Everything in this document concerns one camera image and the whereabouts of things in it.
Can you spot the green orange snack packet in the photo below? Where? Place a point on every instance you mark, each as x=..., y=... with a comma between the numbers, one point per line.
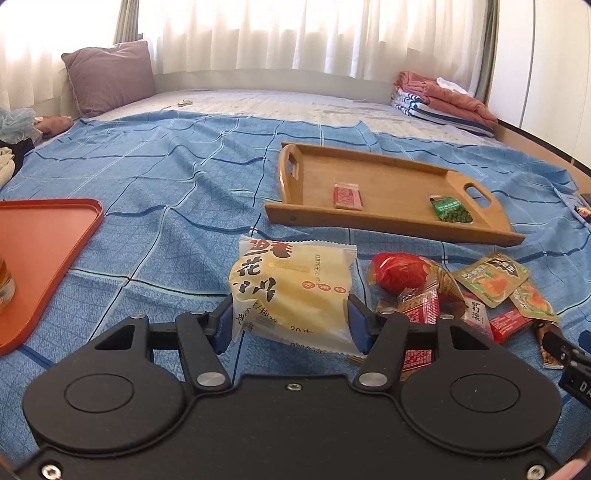
x=494, y=281
x=533, y=302

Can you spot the purple pillow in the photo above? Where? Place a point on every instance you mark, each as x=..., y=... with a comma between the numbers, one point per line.
x=108, y=76

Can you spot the orange plastic tray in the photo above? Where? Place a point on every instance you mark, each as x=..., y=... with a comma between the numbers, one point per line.
x=41, y=244

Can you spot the small dark red packet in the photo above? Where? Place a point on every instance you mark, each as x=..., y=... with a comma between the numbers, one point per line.
x=510, y=323

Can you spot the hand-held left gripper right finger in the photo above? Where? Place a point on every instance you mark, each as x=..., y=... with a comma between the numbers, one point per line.
x=358, y=324

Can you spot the folded clothes pile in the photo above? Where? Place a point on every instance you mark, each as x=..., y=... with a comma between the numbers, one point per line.
x=448, y=98

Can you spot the small metal object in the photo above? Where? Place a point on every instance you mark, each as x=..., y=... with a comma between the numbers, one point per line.
x=184, y=103

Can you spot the red nut snack packet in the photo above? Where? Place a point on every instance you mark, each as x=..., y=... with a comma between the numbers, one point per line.
x=399, y=274

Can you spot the green pea snack packet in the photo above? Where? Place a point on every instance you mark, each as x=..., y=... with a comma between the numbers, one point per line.
x=450, y=210

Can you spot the pale yellow pastry packet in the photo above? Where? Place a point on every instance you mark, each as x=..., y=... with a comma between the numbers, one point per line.
x=286, y=286

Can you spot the white sheer curtain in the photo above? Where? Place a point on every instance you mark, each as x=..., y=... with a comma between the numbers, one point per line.
x=277, y=32

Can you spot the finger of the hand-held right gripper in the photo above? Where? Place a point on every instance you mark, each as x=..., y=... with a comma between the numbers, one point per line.
x=554, y=344

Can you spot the wooden tray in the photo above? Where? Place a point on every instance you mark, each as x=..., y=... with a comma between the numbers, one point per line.
x=392, y=175

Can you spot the white patterned bed sheet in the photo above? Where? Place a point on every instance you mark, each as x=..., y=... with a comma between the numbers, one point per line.
x=277, y=104

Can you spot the drinking glass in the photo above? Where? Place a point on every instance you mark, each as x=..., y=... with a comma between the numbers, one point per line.
x=5, y=284

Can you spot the blue mesh cloth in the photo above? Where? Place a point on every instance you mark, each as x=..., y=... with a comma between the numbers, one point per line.
x=16, y=124

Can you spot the dark printed cloth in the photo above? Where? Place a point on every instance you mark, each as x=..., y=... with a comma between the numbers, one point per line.
x=584, y=207

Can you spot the beige cloth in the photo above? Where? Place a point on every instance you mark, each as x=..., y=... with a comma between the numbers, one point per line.
x=5, y=166

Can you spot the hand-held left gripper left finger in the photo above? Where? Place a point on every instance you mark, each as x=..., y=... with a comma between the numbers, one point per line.
x=224, y=319

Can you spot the blue striped folded towel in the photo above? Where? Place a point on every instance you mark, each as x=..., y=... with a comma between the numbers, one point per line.
x=415, y=107

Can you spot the wooden bed frame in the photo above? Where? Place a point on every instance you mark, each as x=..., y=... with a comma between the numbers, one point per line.
x=531, y=137

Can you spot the grey curtain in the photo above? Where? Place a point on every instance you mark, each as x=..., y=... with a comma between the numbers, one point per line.
x=485, y=55
x=127, y=21

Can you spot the white bed end panel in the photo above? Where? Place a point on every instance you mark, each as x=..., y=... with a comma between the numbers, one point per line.
x=277, y=79

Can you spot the white folded cloth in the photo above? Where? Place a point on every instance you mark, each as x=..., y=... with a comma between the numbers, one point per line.
x=452, y=85

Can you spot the blue checked blanket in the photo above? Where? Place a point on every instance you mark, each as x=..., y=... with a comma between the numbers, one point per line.
x=161, y=184

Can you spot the red biscuit packet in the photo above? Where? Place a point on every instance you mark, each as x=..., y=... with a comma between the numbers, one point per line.
x=347, y=196

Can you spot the pink crumpled cloth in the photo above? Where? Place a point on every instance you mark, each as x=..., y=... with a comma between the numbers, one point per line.
x=53, y=125

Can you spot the brown white snack packet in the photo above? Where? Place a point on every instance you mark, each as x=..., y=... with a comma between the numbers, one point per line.
x=551, y=362

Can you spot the white wardrobe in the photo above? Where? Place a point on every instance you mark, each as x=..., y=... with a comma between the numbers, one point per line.
x=554, y=69

